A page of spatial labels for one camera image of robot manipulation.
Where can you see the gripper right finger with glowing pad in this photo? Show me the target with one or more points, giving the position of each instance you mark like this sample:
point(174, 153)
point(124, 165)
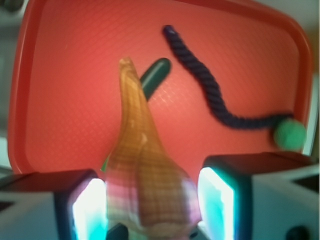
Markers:
point(260, 196)

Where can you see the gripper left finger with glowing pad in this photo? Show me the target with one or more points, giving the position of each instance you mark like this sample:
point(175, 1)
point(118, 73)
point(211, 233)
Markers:
point(66, 205)

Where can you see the orange conch shell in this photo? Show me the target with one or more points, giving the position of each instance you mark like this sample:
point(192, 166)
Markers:
point(146, 190)

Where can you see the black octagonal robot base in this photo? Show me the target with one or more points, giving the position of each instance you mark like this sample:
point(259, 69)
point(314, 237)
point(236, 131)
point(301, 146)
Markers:
point(120, 232)

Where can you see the green rectangular block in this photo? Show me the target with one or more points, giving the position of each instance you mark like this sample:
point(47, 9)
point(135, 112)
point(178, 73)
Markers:
point(104, 165)

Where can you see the green textured ball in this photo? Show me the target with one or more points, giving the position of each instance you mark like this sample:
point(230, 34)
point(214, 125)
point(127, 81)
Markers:
point(290, 135)

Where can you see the red plastic tray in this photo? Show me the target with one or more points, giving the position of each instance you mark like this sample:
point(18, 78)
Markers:
point(65, 107)

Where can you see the dark green capsule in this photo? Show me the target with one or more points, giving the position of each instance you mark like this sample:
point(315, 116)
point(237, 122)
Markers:
point(154, 76)

